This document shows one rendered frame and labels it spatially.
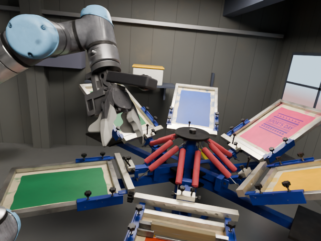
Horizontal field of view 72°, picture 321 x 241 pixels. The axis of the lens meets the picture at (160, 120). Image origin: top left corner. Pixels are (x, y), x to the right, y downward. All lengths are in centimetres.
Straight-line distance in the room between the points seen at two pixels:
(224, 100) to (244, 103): 44
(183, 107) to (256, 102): 246
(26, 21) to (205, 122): 245
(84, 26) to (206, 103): 251
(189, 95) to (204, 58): 155
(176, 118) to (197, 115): 27
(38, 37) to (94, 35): 16
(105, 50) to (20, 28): 18
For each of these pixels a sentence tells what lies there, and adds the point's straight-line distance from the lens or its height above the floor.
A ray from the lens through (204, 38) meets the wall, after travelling 445.
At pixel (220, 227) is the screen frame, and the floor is 99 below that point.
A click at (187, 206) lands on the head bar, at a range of 154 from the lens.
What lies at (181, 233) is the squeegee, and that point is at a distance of 137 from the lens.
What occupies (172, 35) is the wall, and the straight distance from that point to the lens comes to 432.
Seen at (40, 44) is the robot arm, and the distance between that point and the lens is 46.
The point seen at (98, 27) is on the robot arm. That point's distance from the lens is 58.
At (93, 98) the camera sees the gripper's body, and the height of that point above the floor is 186.
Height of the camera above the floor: 198
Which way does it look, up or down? 18 degrees down
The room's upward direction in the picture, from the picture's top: 5 degrees clockwise
